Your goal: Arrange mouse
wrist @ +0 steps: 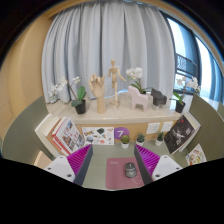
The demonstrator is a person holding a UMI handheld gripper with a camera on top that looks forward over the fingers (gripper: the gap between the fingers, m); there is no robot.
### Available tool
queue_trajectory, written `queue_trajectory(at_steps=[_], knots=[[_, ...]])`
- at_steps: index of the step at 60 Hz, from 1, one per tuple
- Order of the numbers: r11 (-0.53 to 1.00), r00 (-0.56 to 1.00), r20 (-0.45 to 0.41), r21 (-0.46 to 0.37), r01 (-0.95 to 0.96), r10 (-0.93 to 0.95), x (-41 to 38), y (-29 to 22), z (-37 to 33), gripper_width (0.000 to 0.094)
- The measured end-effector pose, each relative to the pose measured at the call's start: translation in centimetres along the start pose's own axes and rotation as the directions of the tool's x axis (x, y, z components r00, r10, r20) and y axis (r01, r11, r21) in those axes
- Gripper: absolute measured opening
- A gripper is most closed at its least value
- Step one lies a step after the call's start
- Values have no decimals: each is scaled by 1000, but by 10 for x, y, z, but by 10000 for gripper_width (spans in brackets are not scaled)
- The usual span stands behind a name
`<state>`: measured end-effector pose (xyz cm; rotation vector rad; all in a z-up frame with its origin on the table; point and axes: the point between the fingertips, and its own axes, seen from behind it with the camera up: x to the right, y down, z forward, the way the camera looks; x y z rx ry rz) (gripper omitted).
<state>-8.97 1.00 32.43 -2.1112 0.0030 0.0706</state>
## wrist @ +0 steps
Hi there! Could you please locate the dark grey computer mouse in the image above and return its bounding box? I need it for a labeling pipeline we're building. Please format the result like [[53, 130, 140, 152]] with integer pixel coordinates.
[[124, 162, 138, 179]]

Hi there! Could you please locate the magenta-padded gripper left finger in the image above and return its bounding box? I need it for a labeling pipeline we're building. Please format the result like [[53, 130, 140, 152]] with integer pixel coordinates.
[[43, 143, 94, 187]]

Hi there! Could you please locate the white card with drawings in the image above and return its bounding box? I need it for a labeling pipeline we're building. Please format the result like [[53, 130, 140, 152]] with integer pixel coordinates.
[[81, 126, 115, 147]]

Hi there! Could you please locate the black horse figure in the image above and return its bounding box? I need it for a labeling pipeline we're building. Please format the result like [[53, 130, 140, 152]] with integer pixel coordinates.
[[150, 87, 168, 111]]

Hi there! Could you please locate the pink horse figure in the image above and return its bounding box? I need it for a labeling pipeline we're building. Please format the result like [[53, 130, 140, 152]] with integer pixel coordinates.
[[127, 85, 150, 113]]

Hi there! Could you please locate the light grey curtain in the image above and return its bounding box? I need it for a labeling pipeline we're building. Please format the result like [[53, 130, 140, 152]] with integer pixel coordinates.
[[40, 1, 177, 104]]

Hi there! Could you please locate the dark-framed window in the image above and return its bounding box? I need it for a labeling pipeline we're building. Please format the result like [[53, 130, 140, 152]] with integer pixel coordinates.
[[159, 11, 224, 104]]

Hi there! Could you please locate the white orchid in black pot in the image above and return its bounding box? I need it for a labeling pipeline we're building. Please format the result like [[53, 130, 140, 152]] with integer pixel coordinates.
[[48, 76, 88, 115], [169, 75, 202, 114], [125, 66, 153, 95]]

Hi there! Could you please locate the small succulent in white pot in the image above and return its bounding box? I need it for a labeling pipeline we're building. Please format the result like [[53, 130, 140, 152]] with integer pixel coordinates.
[[119, 134, 131, 150], [135, 132, 146, 147], [154, 131, 166, 147]]

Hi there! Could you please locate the white sheet with colourful stickers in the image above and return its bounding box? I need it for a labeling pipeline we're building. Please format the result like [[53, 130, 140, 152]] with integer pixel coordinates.
[[185, 143, 208, 167]]

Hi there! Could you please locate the black book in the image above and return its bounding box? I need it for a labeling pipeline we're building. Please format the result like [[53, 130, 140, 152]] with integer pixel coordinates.
[[163, 114, 197, 155]]

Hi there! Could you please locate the wooden mannequin figure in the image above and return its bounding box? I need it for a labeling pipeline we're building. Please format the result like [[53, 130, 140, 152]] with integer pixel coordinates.
[[107, 59, 128, 108]]

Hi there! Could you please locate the beige card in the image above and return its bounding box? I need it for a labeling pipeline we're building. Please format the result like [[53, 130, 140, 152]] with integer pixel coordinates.
[[33, 150, 53, 170]]

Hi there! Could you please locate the pink mouse pad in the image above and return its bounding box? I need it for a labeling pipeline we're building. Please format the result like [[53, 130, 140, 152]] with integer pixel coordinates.
[[105, 157, 145, 190]]

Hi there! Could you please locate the white wall socket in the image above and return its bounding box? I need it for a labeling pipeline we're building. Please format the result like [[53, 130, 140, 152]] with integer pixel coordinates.
[[160, 120, 174, 133], [146, 122, 161, 135]]

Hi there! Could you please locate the red and white magazine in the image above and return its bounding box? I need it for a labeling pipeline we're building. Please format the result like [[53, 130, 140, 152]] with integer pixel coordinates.
[[52, 117, 86, 156]]

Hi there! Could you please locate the beige wooden ledge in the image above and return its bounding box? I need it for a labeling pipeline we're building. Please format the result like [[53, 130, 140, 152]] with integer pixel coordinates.
[[45, 91, 191, 134]]

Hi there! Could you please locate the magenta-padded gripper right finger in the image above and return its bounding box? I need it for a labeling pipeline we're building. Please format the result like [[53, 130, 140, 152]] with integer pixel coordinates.
[[134, 143, 184, 185]]

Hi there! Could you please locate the wooden hand model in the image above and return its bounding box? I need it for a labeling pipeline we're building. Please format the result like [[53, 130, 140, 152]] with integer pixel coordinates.
[[87, 73, 108, 115]]

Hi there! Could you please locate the purple round disc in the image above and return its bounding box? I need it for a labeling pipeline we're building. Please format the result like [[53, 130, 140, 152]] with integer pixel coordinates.
[[113, 126, 131, 141]]

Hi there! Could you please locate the green desk partition panel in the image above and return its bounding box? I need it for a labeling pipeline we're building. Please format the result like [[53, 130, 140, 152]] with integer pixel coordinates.
[[1, 96, 56, 161], [184, 94, 224, 161]]

